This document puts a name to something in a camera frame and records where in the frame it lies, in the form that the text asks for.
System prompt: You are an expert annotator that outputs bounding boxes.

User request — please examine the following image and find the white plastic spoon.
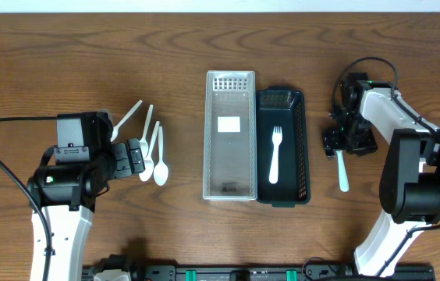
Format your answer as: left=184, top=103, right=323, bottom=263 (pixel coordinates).
left=139, top=105, right=154, bottom=158
left=153, top=126, right=169, bottom=186
left=111, top=100, right=143, bottom=142
left=139, top=121, right=160, bottom=182

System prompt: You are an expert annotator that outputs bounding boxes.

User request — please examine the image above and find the white plastic fork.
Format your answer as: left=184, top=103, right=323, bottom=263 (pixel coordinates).
left=269, top=126, right=283, bottom=184
left=335, top=150, right=350, bottom=193

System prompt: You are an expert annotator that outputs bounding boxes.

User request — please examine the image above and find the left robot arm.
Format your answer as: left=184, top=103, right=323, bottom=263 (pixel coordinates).
left=27, top=138, right=145, bottom=280

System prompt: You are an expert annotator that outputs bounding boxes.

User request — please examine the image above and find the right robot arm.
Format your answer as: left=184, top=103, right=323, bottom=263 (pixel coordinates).
left=323, top=73, right=440, bottom=277

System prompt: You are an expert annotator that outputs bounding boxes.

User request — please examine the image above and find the black plastic basket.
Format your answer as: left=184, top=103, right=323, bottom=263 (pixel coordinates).
left=256, top=86, right=311, bottom=208

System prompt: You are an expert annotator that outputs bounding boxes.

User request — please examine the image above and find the white label in basket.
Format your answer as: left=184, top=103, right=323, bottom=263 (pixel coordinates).
left=217, top=116, right=241, bottom=133

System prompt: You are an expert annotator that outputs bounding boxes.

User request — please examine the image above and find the clear plastic basket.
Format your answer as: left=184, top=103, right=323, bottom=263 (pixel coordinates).
left=203, top=70, right=257, bottom=201

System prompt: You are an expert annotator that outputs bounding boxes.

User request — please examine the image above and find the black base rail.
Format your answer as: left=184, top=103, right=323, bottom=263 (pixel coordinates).
left=81, top=254, right=436, bottom=281

